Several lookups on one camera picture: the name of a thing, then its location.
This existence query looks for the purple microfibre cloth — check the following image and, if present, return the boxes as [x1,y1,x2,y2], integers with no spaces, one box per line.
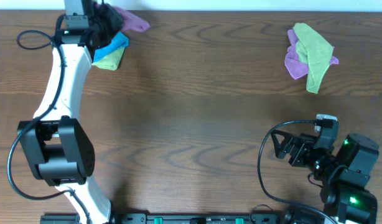
[93,2,150,35]

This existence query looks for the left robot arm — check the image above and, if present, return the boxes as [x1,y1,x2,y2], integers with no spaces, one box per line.
[14,1,123,223]

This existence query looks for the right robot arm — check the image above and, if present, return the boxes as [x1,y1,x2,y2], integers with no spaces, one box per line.
[269,114,379,223]

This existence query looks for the blue folded cloth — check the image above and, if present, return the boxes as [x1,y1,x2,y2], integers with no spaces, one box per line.
[93,32,129,62]

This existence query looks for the green folded cloth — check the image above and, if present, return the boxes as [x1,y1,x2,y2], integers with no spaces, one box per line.
[92,47,125,71]

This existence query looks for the green crumpled cloth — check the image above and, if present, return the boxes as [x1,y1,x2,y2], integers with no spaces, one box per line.
[293,23,334,94]

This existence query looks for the right black cable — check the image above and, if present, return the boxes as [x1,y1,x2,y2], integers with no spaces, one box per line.
[256,119,340,224]

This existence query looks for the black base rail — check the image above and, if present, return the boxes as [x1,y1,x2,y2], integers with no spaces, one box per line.
[40,212,291,224]

